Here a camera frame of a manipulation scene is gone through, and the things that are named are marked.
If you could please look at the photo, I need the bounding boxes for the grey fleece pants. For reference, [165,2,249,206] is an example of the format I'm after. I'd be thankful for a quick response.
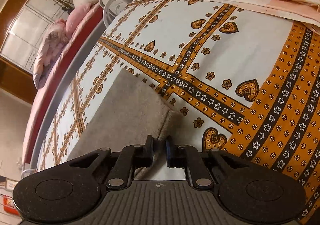
[68,69,183,180]

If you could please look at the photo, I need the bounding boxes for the white orange patterned bedsheet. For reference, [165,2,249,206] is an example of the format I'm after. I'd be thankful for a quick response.
[36,0,319,224]

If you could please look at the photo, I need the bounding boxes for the pink sheeted large bed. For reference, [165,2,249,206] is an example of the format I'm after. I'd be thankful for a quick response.
[22,3,106,170]

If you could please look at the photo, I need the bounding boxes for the folded pink quilt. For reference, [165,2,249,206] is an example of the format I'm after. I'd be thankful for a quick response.
[33,19,69,89]

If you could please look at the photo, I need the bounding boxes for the pink pillow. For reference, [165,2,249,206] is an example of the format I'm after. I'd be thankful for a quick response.
[66,3,91,39]

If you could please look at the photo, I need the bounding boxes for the wooden coat rack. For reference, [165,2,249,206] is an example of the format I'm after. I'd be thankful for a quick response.
[52,0,74,15]

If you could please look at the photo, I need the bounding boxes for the white sliding door wardrobe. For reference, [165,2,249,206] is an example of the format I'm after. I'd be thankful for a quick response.
[1,0,73,74]

